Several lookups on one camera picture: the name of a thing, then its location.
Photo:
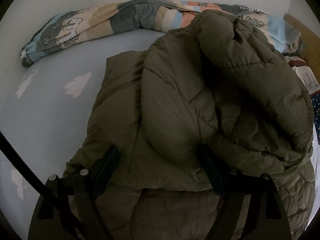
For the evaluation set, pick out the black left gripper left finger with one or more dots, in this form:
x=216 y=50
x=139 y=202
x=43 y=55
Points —
x=87 y=185

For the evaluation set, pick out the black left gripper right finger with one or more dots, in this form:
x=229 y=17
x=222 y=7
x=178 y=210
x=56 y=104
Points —
x=232 y=188

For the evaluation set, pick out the olive green puffer jacket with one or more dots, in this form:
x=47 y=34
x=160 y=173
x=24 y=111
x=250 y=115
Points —
x=215 y=95

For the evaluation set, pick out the navy dotted pillow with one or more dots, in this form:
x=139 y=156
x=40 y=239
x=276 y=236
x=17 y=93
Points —
x=315 y=99

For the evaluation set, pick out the light blue cloud bedsheet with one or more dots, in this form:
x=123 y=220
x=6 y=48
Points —
x=46 y=121

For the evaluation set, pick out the brown wooden headboard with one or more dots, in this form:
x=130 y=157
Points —
x=312 y=50

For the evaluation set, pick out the colourful patchwork rolled quilt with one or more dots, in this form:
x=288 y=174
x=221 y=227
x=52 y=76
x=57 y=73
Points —
x=74 y=27

